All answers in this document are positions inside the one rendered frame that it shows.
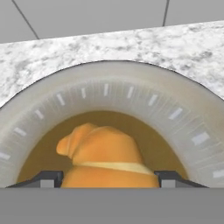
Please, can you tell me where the golden brown croissant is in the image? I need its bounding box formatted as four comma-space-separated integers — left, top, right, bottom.
55, 122, 161, 189

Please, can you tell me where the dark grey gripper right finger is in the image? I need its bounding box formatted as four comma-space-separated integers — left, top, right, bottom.
153, 170, 208, 189

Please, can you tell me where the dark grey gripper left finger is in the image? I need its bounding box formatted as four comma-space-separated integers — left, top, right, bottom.
6, 170, 65, 189

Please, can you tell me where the white bowl with brown inside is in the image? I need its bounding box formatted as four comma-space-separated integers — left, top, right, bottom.
0, 59, 224, 189

